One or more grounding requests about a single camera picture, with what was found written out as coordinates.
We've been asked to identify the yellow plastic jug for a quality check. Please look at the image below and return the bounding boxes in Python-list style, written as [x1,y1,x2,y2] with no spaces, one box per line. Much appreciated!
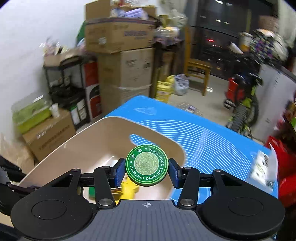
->
[155,75,175,103]

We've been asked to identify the red white appliance box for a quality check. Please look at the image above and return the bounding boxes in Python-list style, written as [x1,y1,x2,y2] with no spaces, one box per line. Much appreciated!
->
[83,61,102,120]

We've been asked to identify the white chest freezer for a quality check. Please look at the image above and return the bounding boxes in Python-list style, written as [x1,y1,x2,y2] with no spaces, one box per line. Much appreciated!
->
[251,64,295,142]

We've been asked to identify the blue silicone table mat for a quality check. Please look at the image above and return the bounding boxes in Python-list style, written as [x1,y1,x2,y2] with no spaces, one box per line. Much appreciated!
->
[101,95,280,207]

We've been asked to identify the beige plastic storage bin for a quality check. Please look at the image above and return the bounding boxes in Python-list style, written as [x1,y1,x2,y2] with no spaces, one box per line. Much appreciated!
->
[19,116,186,187]

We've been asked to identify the green round ointment tin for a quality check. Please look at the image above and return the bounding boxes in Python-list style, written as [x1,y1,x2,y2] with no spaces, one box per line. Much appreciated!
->
[125,144,169,187]

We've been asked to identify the white paper cup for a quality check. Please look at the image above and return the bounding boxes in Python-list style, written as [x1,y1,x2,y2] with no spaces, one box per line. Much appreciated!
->
[49,103,60,118]

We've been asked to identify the wooden chair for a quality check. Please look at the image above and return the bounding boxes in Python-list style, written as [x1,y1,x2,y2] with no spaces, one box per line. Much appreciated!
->
[184,25,212,96]

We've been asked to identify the floor cardboard box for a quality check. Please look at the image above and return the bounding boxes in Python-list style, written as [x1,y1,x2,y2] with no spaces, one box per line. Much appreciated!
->
[23,109,76,162]

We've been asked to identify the large stacked cardboard box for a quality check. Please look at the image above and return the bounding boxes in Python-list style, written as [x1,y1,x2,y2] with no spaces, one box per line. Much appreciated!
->
[98,48,154,115]

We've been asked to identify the green black bicycle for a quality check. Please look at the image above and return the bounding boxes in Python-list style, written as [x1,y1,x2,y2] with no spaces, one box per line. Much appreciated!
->
[226,50,263,139]

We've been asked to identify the yellow toy tool red knob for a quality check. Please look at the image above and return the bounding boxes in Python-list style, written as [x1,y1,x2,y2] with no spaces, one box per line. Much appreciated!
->
[114,177,139,200]

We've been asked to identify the black metal shelf cart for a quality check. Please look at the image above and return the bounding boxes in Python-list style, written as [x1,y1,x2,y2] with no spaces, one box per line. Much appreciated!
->
[43,56,90,130]

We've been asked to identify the white tissue box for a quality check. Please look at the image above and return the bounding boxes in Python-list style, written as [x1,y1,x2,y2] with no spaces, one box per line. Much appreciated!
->
[246,144,278,194]

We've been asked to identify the plastic bag on floor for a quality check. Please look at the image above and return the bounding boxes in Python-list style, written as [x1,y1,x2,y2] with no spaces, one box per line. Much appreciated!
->
[174,74,190,95]

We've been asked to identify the green bottle gold cap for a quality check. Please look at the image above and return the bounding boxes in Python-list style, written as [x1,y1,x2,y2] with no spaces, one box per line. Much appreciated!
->
[88,187,95,199]

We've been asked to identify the open top cardboard box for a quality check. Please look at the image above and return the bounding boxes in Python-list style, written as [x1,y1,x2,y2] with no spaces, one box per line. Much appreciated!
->
[84,1,156,54]

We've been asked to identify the green lidded food container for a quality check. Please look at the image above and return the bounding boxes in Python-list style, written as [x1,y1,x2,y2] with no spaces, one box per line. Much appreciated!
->
[11,96,52,134]

